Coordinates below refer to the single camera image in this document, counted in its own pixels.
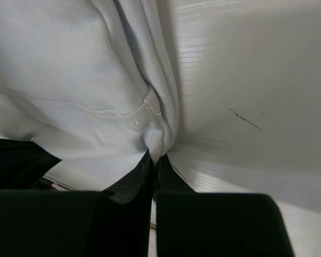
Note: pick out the white skirt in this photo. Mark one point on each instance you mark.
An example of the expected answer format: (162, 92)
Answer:
(88, 81)

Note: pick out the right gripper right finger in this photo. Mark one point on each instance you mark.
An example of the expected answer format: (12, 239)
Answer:
(215, 224)

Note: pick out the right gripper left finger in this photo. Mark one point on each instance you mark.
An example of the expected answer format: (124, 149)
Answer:
(112, 222)

